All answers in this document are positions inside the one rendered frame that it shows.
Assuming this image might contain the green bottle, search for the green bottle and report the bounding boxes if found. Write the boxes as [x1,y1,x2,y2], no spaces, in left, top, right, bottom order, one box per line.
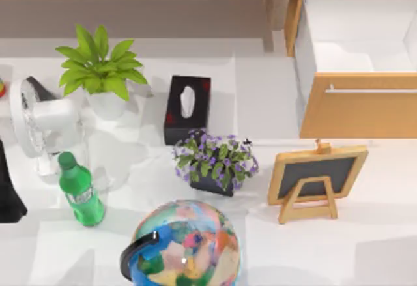
[57,151,106,227]

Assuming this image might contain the white desk fan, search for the white desk fan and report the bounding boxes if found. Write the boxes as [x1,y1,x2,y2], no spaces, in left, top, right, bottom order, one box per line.
[8,76,86,177]

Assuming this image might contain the purple flowers in black pot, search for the purple flowers in black pot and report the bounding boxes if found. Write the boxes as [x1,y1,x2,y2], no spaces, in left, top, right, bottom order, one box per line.
[172,128,261,197]

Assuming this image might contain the white drawer inside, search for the white drawer inside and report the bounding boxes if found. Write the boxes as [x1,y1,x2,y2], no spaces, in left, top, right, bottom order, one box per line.
[293,0,417,130]

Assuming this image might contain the pale wooden drawer front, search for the pale wooden drawer front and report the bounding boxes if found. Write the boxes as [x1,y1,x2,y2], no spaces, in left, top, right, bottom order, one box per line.
[298,72,417,139]

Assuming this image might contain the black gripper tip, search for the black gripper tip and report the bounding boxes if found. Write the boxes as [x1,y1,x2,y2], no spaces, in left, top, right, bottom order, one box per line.
[0,139,28,224]

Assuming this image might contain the metal drawer handle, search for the metal drawer handle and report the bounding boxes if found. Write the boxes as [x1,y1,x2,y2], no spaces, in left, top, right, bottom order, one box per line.
[324,84,417,94]

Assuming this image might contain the colourful globe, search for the colourful globe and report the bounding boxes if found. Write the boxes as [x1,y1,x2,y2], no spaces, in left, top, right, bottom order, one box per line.
[119,199,243,286]

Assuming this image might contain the green plant in white pot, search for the green plant in white pot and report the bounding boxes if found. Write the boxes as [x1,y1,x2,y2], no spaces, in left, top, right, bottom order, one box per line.
[54,23,150,119]

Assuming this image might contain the black tissue box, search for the black tissue box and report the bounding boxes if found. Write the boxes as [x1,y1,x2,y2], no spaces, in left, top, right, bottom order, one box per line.
[164,75,212,146]

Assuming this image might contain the wooden shelf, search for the wooden shelf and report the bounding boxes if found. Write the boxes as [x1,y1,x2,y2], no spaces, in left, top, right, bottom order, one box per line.
[0,0,294,52]

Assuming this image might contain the wooden framed blackboard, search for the wooden framed blackboard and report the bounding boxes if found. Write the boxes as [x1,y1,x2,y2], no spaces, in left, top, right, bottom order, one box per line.
[266,139,369,225]

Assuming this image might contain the wooden cupboard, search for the wooden cupboard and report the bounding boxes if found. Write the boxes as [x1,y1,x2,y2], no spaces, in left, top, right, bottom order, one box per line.
[283,0,417,58]

